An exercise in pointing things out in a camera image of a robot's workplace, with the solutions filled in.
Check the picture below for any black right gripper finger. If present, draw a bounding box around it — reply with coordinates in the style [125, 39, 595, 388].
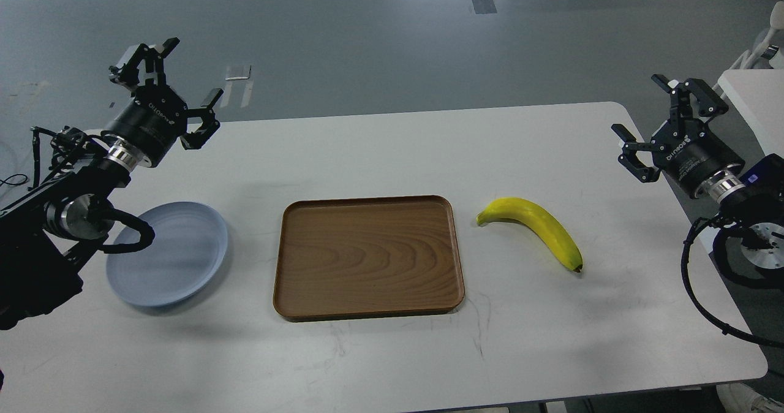
[611, 123, 664, 183]
[650, 74, 729, 138]

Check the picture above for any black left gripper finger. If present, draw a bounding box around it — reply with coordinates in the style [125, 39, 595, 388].
[180, 88, 224, 150]
[109, 38, 180, 104]

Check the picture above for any black cable on floor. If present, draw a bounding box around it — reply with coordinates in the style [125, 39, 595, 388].
[0, 140, 29, 190]

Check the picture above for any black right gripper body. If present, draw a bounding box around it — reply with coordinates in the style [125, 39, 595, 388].
[650, 119, 745, 199]

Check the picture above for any white side table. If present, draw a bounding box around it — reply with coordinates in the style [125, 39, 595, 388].
[718, 69, 783, 156]

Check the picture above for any white wheeled chair frame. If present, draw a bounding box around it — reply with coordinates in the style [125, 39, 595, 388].
[728, 1, 783, 70]

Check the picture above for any yellow banana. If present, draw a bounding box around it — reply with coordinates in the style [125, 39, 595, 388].
[475, 196, 584, 273]

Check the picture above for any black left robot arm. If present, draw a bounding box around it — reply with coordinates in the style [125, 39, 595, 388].
[1, 38, 223, 330]

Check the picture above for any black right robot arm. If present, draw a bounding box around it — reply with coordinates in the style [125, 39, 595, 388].
[611, 74, 782, 349]

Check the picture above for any brown wooden tray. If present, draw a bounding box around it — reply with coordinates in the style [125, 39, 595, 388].
[273, 195, 466, 322]

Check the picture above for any light blue plate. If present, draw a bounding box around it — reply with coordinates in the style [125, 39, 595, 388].
[106, 202, 229, 308]

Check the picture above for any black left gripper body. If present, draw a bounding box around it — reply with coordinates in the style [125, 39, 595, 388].
[101, 85, 187, 168]

